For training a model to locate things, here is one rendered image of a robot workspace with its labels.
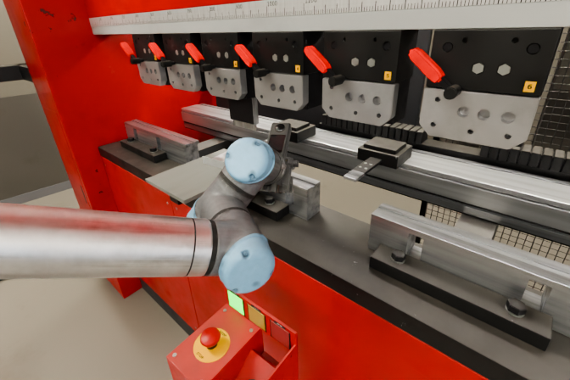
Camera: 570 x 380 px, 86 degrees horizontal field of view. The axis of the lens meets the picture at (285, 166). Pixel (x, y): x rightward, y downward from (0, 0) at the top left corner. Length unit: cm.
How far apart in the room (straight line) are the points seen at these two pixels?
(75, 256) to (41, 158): 307
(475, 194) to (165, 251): 74
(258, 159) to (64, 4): 123
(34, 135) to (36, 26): 194
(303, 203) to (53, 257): 57
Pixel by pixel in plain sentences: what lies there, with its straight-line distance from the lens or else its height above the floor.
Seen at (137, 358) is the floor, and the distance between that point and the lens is 177.
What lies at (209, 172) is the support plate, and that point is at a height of 100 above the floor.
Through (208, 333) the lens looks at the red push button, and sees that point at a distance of 70.
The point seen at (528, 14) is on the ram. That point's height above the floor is 136.
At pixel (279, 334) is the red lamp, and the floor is 81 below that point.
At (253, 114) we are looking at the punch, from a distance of 86.
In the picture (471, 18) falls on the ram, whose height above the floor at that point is 135.
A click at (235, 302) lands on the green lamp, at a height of 81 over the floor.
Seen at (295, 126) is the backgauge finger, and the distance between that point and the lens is 105.
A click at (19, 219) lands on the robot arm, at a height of 119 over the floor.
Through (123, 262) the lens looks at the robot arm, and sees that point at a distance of 39.
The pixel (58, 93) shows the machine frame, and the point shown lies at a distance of 156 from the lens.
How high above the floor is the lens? 136
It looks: 25 degrees down
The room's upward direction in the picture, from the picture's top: 2 degrees counter-clockwise
